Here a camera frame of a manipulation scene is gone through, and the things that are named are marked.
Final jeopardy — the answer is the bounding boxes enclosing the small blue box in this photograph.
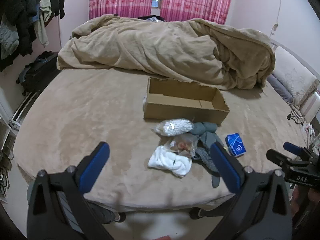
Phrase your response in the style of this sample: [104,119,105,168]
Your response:
[225,132,247,157]

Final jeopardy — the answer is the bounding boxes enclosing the white socks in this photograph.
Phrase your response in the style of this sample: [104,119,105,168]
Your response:
[148,145,192,178]

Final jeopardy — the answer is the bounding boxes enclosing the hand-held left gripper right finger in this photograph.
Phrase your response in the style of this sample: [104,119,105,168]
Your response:
[209,141,293,240]

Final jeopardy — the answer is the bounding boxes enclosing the cardboard box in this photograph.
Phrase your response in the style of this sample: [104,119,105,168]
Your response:
[143,77,230,126]

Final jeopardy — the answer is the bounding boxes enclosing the grey pillow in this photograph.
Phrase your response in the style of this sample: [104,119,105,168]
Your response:
[267,75,293,103]

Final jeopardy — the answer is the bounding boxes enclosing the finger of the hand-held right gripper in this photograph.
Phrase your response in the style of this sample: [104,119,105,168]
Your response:
[283,142,313,159]
[266,149,298,178]

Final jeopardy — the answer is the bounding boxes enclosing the grey hanging garment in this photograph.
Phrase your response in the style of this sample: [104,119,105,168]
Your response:
[0,21,20,60]

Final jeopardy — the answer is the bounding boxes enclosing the cream hanging shirt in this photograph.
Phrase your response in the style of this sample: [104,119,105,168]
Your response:
[34,0,52,47]

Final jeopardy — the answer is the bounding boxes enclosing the plain grey glove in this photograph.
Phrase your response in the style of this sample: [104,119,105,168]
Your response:
[190,122,227,155]

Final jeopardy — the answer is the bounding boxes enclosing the black fleece jacket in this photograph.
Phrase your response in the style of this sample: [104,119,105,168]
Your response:
[14,0,42,57]

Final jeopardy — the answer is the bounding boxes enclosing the bed with beige sheet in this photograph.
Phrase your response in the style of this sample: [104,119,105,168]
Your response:
[13,67,313,212]

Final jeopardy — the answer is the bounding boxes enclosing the beige fleece blanket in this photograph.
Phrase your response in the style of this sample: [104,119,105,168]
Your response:
[56,14,275,90]

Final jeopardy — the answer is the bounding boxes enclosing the white embroidered pillow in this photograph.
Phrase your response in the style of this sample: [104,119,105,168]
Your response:
[271,46,318,105]

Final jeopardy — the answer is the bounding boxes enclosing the dotted grey glove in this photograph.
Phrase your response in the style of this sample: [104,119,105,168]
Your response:
[192,147,223,188]

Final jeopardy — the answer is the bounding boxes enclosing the white wall cable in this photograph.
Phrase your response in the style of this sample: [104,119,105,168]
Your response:
[271,0,285,38]

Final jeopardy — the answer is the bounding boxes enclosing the clear plastic snack bag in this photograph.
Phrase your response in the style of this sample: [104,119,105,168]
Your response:
[166,133,199,158]

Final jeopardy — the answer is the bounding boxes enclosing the dark bag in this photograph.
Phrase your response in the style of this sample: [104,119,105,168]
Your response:
[137,16,166,23]

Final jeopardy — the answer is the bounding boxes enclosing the black charger cable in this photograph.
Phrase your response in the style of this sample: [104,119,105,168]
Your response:
[286,105,310,128]

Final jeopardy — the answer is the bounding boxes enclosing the white headboard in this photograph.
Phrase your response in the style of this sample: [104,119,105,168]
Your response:
[270,39,320,124]

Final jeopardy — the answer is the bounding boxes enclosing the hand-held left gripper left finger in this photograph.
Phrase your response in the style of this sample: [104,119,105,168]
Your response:
[27,141,115,240]

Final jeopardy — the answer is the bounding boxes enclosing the bag of cotton swabs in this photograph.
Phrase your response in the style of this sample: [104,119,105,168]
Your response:
[151,118,195,137]

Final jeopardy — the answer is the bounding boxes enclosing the person's right hand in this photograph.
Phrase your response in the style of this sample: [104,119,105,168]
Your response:
[291,186,320,218]

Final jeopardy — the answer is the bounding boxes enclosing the black suitcase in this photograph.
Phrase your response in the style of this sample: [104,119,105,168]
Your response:
[16,51,60,95]

